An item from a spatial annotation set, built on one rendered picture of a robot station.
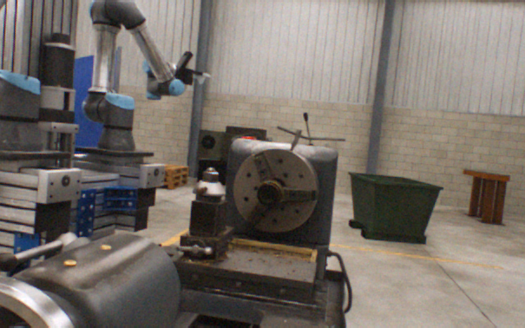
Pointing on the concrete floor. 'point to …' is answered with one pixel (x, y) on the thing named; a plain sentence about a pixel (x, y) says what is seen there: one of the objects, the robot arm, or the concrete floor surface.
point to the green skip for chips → (391, 207)
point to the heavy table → (488, 196)
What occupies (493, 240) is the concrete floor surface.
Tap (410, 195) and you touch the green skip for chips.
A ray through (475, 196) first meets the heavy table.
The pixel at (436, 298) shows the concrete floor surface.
